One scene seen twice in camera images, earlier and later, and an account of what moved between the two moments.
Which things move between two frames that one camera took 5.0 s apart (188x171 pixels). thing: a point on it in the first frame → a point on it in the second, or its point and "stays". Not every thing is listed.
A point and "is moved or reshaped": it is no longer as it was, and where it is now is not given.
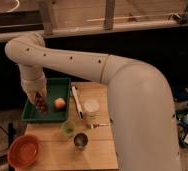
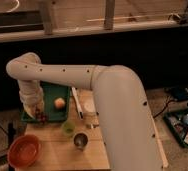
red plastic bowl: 24,151 stays
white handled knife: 77,102 stays
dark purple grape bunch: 41,103 is moved or reshaped
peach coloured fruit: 60,103 stays
